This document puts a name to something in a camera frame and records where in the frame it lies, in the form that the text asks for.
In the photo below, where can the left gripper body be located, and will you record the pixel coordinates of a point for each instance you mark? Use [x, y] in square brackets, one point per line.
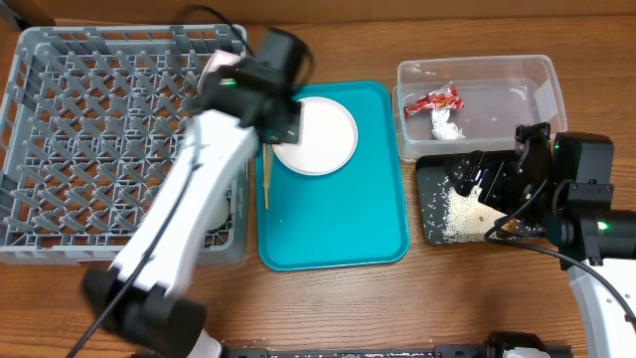
[291, 126]

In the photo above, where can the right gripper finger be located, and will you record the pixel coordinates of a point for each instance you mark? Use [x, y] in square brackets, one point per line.
[464, 179]
[467, 162]

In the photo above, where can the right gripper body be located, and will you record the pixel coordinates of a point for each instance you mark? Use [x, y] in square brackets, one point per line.
[497, 175]

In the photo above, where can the wooden chopstick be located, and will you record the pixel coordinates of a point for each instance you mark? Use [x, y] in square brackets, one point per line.
[265, 193]
[268, 160]

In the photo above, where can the rice grains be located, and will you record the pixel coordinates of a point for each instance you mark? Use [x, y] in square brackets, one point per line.
[447, 217]

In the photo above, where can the dark food scrap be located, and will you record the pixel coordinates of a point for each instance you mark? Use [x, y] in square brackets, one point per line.
[498, 225]

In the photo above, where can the white tissue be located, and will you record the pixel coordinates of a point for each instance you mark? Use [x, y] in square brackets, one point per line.
[442, 128]

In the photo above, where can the large white plate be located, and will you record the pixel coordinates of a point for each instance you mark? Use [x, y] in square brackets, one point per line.
[328, 138]

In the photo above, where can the red snack wrapper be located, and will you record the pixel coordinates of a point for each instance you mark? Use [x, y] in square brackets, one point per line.
[445, 97]

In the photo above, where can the small pink bowl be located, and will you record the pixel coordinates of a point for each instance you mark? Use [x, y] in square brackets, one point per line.
[218, 59]

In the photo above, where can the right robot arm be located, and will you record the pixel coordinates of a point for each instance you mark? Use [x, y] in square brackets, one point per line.
[555, 195]

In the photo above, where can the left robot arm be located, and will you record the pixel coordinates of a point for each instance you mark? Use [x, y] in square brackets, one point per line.
[242, 103]

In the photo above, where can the black plastic tray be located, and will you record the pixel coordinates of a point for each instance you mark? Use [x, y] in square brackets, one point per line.
[525, 230]

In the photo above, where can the clear plastic bin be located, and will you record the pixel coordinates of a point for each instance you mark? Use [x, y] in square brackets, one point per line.
[499, 93]

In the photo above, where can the teal serving tray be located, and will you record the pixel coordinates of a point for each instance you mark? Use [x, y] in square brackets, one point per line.
[353, 216]

